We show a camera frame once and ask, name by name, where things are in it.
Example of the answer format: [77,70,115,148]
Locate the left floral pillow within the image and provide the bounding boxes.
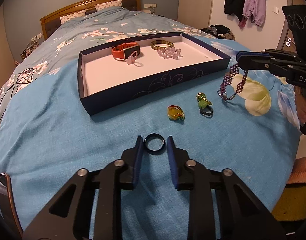
[60,10,86,24]

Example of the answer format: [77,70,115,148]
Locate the floral pillow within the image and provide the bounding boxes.
[94,0,122,11]
[60,10,86,24]

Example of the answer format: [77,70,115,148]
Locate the black cable bundle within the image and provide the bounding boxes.
[0,68,36,132]

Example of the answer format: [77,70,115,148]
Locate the right hand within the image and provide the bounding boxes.
[295,86,306,124]

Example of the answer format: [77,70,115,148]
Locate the pile of dark clothes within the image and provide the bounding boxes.
[201,24,235,41]

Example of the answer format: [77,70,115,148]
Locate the green stone ring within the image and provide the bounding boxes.
[196,92,214,118]

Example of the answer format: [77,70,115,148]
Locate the purple hanging jacket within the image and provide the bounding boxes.
[239,0,266,29]

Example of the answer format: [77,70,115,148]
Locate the dark blue shallow box tray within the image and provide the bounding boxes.
[78,32,231,115]

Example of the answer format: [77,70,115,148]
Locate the right floral pillow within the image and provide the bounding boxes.
[94,0,122,11]

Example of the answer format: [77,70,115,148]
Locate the wooden headboard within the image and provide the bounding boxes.
[40,0,141,40]

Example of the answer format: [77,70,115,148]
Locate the pink ribbon ring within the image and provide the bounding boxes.
[125,50,144,68]

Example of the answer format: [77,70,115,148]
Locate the yellow amber ring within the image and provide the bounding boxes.
[167,104,186,122]

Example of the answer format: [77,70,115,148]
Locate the orange smart watch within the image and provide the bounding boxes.
[111,42,141,60]

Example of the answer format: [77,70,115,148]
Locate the clear crystal bead bracelet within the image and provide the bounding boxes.
[157,46,183,60]

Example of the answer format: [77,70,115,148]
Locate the blue floral bedspread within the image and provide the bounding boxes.
[0,7,301,228]

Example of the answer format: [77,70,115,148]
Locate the amber bangle bracelet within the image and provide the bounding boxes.
[150,39,174,51]

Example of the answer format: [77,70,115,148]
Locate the black ring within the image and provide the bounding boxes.
[144,133,167,156]

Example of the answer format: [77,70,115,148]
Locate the purple bead bracelet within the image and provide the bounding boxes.
[217,63,250,101]

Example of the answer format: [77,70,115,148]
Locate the white wall switch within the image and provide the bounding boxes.
[272,7,279,15]

